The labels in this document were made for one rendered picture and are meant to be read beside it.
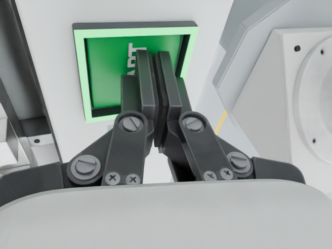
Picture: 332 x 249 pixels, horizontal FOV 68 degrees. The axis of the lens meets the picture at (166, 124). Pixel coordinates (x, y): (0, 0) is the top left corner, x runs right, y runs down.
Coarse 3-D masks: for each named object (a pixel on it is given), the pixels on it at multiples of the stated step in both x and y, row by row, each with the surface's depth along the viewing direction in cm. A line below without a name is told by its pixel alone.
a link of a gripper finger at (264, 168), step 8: (256, 160) 10; (264, 160) 10; (272, 160) 10; (256, 168) 9; (264, 168) 9; (272, 168) 9; (280, 168) 9; (288, 168) 10; (296, 168) 10; (256, 176) 9; (264, 176) 9; (272, 176) 9; (280, 176) 9; (288, 176) 9; (296, 176) 9
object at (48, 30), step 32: (32, 0) 9; (64, 0) 9; (96, 0) 10; (128, 0) 10; (160, 0) 10; (192, 0) 11; (224, 0) 12; (32, 32) 10; (64, 32) 10; (64, 64) 11; (192, 64) 14; (64, 96) 13; (192, 96) 16; (64, 128) 14; (96, 128) 15; (64, 160) 17; (160, 160) 21
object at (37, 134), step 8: (24, 120) 30; (32, 120) 31; (40, 120) 31; (24, 128) 30; (32, 128) 30; (40, 128) 30; (48, 128) 30; (32, 136) 29; (40, 136) 30; (48, 136) 30; (32, 144) 30; (40, 144) 31
